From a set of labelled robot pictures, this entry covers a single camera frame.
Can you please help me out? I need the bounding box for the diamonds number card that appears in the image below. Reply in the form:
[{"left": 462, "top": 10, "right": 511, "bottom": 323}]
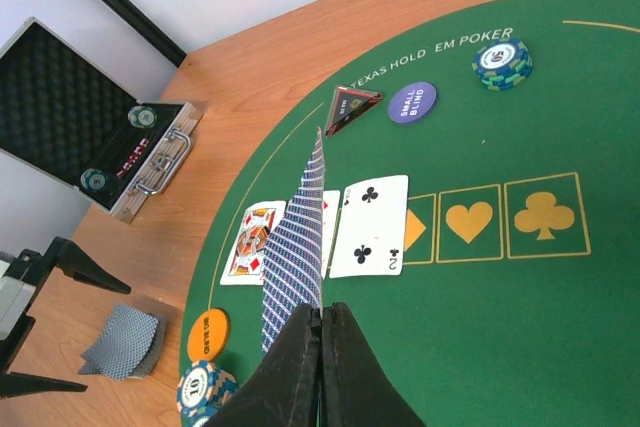
[{"left": 322, "top": 190, "right": 341, "bottom": 278}]

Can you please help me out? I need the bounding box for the blue green poker chip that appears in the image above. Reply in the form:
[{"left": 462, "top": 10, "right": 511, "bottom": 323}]
[{"left": 187, "top": 404, "right": 218, "bottom": 427}]

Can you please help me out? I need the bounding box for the face-down blue card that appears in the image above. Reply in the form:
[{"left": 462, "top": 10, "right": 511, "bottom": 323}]
[{"left": 261, "top": 131, "right": 325, "bottom": 354}]

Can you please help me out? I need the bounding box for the white purple poker chip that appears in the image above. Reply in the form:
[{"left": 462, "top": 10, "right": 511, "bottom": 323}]
[{"left": 176, "top": 360, "right": 238, "bottom": 418}]

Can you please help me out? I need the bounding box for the teal poker chip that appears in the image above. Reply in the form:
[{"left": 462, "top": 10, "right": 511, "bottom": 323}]
[{"left": 471, "top": 38, "right": 534, "bottom": 91}]

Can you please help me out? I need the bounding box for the near poker chip stack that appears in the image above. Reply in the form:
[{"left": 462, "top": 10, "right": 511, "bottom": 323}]
[{"left": 80, "top": 168, "right": 108, "bottom": 192}]

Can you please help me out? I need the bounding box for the two of clubs card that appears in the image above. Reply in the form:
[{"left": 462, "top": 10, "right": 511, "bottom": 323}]
[{"left": 329, "top": 174, "right": 409, "bottom": 278}]

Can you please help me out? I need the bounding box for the red black triangular all-in marker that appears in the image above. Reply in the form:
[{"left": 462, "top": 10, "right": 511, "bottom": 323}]
[{"left": 324, "top": 86, "right": 383, "bottom": 137}]

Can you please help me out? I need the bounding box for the far poker chip stack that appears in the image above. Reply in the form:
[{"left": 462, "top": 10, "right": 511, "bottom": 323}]
[{"left": 127, "top": 105, "right": 157, "bottom": 129}]

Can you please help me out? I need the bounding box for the round green poker mat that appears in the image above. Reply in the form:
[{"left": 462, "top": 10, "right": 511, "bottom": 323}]
[{"left": 183, "top": 0, "right": 639, "bottom": 426}]

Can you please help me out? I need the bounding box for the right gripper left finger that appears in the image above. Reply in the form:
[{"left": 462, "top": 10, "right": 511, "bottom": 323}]
[{"left": 206, "top": 304, "right": 320, "bottom": 427}]

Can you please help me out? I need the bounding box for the orange small blind button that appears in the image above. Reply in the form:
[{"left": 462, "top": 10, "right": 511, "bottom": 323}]
[{"left": 187, "top": 308, "right": 231, "bottom": 362}]

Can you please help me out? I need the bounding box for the poker chip stack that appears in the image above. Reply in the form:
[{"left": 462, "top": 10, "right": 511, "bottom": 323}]
[
  {"left": 80, "top": 168, "right": 108, "bottom": 192},
  {"left": 127, "top": 105, "right": 157, "bottom": 129}
]

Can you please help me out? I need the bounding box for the king of diamonds card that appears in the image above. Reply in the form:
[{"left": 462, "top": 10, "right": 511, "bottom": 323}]
[{"left": 220, "top": 200, "right": 287, "bottom": 286}]

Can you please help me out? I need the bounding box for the blue playing card deck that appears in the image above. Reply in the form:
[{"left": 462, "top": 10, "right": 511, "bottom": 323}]
[{"left": 78, "top": 303, "right": 167, "bottom": 381}]

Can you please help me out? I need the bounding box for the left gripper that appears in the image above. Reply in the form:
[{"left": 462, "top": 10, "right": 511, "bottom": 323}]
[{"left": 1, "top": 237, "right": 131, "bottom": 393}]

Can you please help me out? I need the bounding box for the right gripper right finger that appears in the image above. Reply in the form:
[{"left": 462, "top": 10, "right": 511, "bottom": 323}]
[{"left": 320, "top": 302, "right": 425, "bottom": 426}]

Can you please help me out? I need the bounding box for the aluminium poker chip case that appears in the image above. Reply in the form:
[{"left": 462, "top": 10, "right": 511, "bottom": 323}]
[{"left": 1, "top": 17, "right": 203, "bottom": 223}]

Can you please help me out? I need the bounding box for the blue big blind button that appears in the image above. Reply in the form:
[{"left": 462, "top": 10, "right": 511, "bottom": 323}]
[{"left": 387, "top": 82, "right": 437, "bottom": 124}]

